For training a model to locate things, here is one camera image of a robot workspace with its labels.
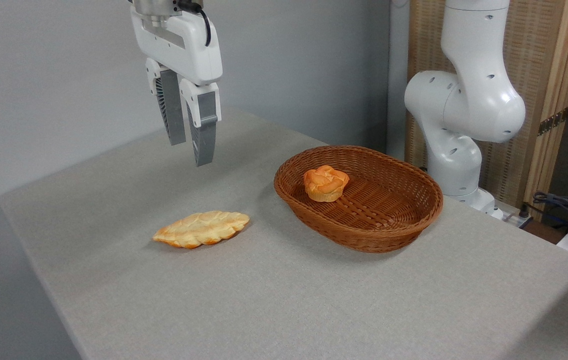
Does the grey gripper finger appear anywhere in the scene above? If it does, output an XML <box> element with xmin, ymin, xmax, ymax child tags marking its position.
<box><xmin>179</xmin><ymin>79</ymin><xmax>222</xmax><ymax>168</ymax></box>
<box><xmin>145</xmin><ymin>58</ymin><xmax>187</xmax><ymax>147</ymax></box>

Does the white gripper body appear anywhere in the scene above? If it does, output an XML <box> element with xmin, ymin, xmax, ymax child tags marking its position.
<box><xmin>130</xmin><ymin>6</ymin><xmax>223</xmax><ymax>86</ymax></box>

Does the round orange bread roll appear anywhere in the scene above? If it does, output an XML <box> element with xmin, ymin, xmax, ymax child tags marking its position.
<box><xmin>304</xmin><ymin>165</ymin><xmax>350</xmax><ymax>203</ymax></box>

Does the flat leaf-shaped bread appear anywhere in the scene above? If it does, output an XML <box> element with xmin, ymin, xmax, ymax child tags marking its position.
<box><xmin>152</xmin><ymin>210</ymin><xmax>251</xmax><ymax>250</ymax></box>

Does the brown wicker basket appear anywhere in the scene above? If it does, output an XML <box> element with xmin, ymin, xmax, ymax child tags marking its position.
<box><xmin>273</xmin><ymin>145</ymin><xmax>444</xmax><ymax>254</ymax></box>

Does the white power strip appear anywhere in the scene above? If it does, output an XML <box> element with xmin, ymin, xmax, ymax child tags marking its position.
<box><xmin>500</xmin><ymin>210</ymin><xmax>535</xmax><ymax>230</ymax></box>

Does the dark metal screen hinge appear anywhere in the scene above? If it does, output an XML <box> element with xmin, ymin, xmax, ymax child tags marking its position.
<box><xmin>537</xmin><ymin>107</ymin><xmax>568</xmax><ymax>137</ymax></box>

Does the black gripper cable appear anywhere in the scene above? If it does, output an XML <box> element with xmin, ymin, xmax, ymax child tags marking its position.
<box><xmin>176</xmin><ymin>0</ymin><xmax>212</xmax><ymax>48</ymax></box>

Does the dark cable bundle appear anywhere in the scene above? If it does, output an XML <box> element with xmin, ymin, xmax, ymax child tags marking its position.
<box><xmin>532</xmin><ymin>191</ymin><xmax>568</xmax><ymax>237</ymax></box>

